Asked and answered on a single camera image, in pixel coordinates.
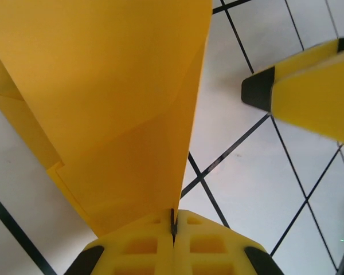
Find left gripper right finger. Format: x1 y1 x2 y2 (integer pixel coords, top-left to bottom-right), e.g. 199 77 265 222
173 209 284 275

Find orange paper sheet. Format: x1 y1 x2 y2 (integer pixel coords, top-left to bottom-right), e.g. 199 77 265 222
0 0 213 238

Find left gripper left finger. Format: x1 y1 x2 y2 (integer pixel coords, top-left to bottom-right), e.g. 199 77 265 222
64 209 175 275

